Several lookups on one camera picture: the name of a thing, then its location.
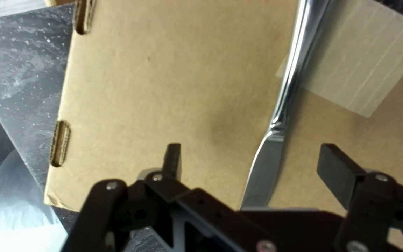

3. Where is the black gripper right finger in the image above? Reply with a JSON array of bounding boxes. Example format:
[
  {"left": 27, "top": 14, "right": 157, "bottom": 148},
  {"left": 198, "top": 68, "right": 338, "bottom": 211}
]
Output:
[{"left": 317, "top": 143, "right": 367, "bottom": 208}]

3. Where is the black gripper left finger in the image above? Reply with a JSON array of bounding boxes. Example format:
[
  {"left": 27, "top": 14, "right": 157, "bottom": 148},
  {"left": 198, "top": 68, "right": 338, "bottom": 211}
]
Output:
[{"left": 163, "top": 143, "right": 181, "bottom": 179}]

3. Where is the silver table knife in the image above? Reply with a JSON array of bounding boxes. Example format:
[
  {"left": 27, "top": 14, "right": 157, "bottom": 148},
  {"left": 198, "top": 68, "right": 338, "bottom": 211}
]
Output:
[{"left": 241, "top": 0, "right": 335, "bottom": 208}]

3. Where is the brown cardboard box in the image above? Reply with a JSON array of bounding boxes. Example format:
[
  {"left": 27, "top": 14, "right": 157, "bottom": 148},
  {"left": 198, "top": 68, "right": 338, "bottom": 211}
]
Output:
[{"left": 44, "top": 0, "right": 403, "bottom": 252}]

